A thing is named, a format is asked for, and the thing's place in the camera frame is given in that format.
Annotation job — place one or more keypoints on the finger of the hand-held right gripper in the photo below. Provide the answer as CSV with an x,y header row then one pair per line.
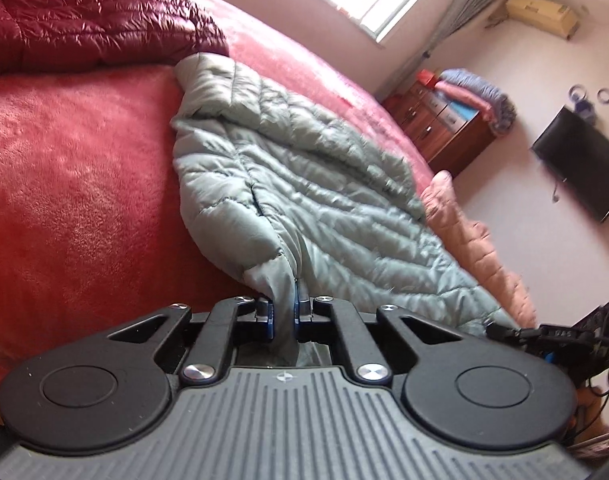
x,y
504,332

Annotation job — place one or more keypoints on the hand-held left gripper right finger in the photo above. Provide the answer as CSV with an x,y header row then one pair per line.
x,y
300,317

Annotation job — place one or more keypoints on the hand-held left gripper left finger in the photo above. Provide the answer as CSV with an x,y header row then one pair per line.
x,y
269,317

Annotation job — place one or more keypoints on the grey-green down jacket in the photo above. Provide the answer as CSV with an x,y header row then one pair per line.
x,y
309,185

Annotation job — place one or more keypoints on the pink quilted blanket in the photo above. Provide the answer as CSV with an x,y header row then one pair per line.
x,y
469,240

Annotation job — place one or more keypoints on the black flat television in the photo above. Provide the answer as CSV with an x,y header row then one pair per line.
x,y
584,165

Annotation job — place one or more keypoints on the wooden drawer cabinet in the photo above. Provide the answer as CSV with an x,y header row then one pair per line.
x,y
444,140

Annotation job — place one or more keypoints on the light blue folded cloth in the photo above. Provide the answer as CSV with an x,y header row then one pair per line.
x,y
464,111

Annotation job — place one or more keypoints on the folded blankets on dresser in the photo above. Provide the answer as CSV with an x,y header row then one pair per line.
x,y
489,92

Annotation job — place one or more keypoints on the pink folded blanket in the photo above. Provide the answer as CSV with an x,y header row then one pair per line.
x,y
459,94

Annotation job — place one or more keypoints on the red fleece bed blanket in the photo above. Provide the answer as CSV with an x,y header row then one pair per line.
x,y
59,185

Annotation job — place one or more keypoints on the red box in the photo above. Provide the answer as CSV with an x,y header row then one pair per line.
x,y
427,79

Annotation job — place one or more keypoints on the grey checked curtain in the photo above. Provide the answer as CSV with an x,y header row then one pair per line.
x,y
459,20

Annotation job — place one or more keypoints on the cream air conditioner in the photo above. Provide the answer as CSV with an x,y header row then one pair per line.
x,y
541,12

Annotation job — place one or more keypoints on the maroon down jacket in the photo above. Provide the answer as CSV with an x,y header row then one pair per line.
x,y
84,25

